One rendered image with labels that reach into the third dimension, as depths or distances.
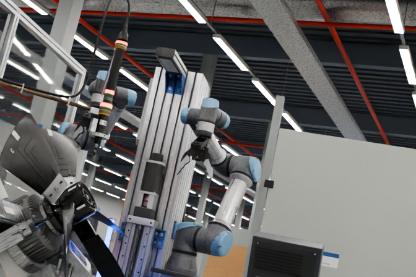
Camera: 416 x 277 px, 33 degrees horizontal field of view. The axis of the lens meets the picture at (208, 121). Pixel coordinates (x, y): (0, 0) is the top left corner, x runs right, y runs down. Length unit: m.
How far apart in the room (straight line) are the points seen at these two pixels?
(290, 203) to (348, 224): 0.35
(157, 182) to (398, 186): 1.50
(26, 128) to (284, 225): 2.21
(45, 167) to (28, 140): 0.11
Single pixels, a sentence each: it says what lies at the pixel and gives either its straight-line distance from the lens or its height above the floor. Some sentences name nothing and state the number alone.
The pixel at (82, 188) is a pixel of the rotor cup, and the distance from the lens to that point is 2.36.
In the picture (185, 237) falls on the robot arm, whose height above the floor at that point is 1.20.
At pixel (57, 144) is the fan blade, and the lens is 2.56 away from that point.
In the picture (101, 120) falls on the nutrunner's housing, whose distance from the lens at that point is 2.50.
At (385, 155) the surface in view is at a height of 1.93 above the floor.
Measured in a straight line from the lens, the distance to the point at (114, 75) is 2.54.
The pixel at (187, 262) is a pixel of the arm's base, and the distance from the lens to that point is 3.15.
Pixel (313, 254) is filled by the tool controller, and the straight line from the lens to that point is 2.59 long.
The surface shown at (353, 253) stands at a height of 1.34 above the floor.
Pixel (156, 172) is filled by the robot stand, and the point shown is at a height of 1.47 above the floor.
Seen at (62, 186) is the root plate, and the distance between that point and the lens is 2.35.
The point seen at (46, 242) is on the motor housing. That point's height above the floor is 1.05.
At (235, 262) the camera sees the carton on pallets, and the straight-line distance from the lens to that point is 10.57.
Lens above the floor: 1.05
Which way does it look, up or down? 12 degrees up
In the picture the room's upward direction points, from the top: 12 degrees clockwise
